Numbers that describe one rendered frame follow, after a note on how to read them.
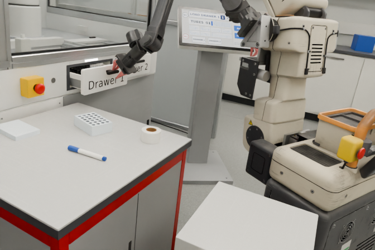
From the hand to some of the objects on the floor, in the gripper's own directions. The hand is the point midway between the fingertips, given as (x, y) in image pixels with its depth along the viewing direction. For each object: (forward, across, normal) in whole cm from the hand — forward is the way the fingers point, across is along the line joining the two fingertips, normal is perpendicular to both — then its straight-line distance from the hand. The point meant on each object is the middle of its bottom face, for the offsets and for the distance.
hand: (115, 74), depth 149 cm
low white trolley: (+52, +74, -45) cm, 101 cm away
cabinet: (+105, +18, +2) cm, 107 cm away
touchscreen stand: (+61, +65, +98) cm, 132 cm away
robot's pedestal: (+8, +121, -49) cm, 130 cm away
